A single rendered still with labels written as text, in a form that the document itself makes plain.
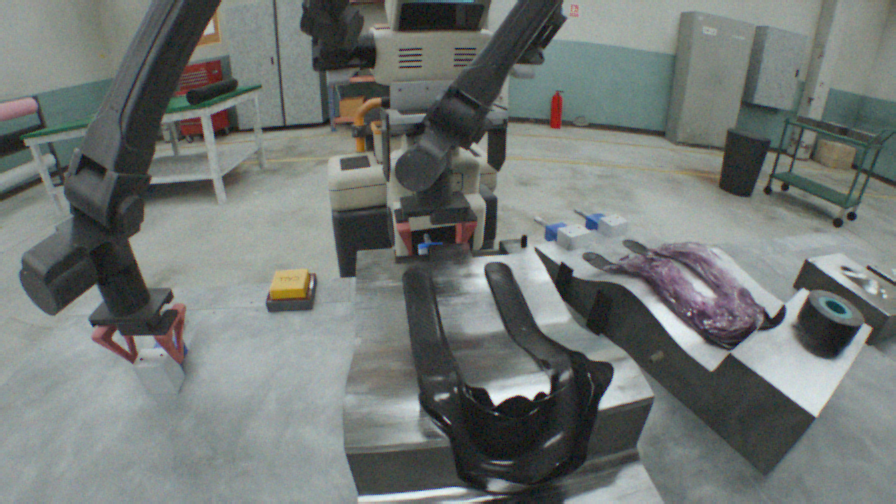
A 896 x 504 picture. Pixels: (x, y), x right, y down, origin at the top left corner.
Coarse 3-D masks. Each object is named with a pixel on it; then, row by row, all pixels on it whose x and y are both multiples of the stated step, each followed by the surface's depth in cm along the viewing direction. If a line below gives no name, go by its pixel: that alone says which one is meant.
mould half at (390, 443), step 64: (384, 256) 59; (448, 256) 59; (512, 256) 59; (384, 320) 48; (448, 320) 48; (384, 384) 33; (512, 384) 32; (640, 384) 31; (384, 448) 27; (448, 448) 28
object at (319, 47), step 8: (320, 40) 74; (312, 48) 77; (320, 48) 74; (352, 48) 76; (312, 56) 77; (320, 56) 77; (328, 56) 75; (336, 56) 75; (344, 56) 75; (352, 56) 78; (312, 64) 77; (320, 64) 77; (328, 64) 77; (336, 64) 78; (344, 64) 78; (352, 64) 79; (360, 64) 79
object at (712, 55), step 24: (696, 24) 421; (720, 24) 415; (744, 24) 410; (696, 48) 437; (720, 48) 431; (744, 48) 426; (696, 72) 453; (720, 72) 448; (744, 72) 443; (672, 96) 507; (696, 96) 469; (720, 96) 464; (672, 120) 514; (696, 120) 486; (720, 120) 481; (696, 144) 506; (720, 144) 499
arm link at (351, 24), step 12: (312, 0) 57; (324, 0) 56; (336, 0) 57; (348, 0) 61; (312, 12) 60; (324, 12) 59; (336, 12) 60; (348, 12) 61; (300, 24) 64; (312, 24) 64; (348, 24) 62; (360, 24) 68; (348, 36) 66; (348, 48) 70
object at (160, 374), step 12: (156, 348) 46; (144, 360) 42; (156, 360) 43; (168, 360) 44; (144, 372) 42; (156, 372) 42; (168, 372) 43; (180, 372) 46; (144, 384) 43; (156, 384) 43; (168, 384) 44; (180, 384) 46
